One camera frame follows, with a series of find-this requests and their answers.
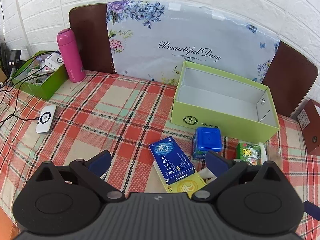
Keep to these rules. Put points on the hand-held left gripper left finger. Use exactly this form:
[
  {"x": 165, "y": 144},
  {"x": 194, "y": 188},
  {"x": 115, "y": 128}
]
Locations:
[{"x": 100, "y": 161}]

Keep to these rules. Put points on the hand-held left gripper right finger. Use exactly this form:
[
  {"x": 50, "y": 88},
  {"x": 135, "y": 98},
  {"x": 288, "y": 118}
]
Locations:
[{"x": 215, "y": 162}]

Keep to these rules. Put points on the blue square container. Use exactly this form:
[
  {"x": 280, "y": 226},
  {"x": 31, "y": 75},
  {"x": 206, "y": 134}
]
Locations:
[{"x": 207, "y": 138}]

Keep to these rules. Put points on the green small carton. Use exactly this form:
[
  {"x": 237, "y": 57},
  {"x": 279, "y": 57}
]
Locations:
[{"x": 246, "y": 153}]

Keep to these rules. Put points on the yellow card box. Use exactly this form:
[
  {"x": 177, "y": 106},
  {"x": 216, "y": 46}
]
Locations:
[{"x": 185, "y": 186}]

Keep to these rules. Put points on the large green cardboard box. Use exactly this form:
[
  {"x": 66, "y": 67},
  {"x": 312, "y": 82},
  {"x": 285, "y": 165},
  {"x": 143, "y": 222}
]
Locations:
[{"x": 212, "y": 118}]

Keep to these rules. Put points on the blue medicine box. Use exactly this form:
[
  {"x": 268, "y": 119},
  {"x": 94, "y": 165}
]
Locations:
[{"x": 170, "y": 160}]

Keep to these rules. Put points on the clear bag of toothpicks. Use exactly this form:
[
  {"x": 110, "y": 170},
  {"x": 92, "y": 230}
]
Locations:
[{"x": 275, "y": 156}]

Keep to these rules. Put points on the white portable router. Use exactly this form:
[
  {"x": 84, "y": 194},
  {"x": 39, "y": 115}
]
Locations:
[{"x": 46, "y": 118}]

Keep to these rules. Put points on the small green storage box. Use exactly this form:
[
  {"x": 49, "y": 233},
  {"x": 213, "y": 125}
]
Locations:
[{"x": 50, "y": 87}]

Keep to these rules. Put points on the brown box with label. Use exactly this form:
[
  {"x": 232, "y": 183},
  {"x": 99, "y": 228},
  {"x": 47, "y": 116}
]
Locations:
[{"x": 312, "y": 130}]

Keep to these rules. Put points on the small white carton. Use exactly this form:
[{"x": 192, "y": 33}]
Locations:
[{"x": 53, "y": 61}]

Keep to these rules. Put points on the pink insulated bottle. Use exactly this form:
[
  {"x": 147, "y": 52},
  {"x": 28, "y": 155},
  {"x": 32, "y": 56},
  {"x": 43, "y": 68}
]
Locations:
[{"x": 70, "y": 55}]

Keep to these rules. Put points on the brown wooden headboard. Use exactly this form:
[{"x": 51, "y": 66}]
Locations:
[{"x": 90, "y": 42}]

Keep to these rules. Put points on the black charger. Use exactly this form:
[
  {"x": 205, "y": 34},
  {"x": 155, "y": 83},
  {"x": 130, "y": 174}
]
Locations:
[{"x": 15, "y": 60}]

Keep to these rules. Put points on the floral white pillow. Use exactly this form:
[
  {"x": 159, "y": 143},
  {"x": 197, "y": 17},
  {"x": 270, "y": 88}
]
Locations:
[{"x": 187, "y": 30}]

